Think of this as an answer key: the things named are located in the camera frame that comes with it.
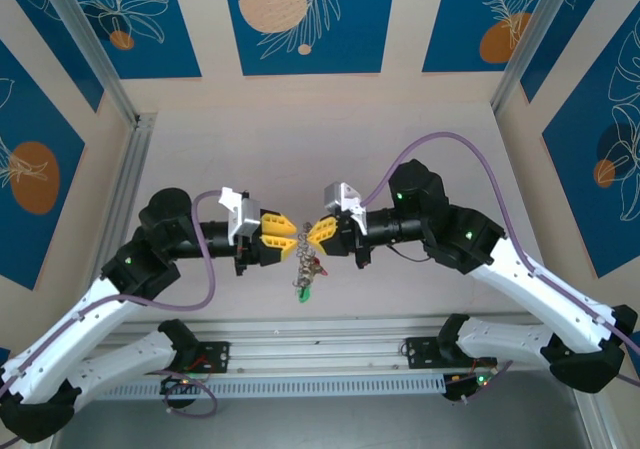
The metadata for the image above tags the silver key plate with rings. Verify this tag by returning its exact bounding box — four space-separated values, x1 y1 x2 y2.
291 221 331 304

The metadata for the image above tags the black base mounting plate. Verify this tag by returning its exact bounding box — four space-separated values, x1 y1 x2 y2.
192 341 232 376
403 337 444 370

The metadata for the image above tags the aluminium side rail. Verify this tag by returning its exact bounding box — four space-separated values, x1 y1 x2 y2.
102 112 158 270

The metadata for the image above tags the thin black cable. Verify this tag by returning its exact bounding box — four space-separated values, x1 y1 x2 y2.
389 245 432 264

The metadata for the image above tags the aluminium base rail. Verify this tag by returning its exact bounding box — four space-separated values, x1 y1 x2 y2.
99 313 561 378

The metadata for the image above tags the grey slotted cable duct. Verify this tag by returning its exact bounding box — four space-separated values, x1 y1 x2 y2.
94 372 447 401

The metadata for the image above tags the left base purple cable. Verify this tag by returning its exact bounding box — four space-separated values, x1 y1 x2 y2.
162 362 219 419

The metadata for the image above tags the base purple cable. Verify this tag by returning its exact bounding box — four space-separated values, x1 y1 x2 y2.
162 362 219 419
447 359 514 406

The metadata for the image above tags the aluminium corner post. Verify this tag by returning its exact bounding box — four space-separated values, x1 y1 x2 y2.
491 0 585 115
34 0 141 126

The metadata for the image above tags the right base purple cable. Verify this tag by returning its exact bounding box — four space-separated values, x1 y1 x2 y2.
447 359 514 406

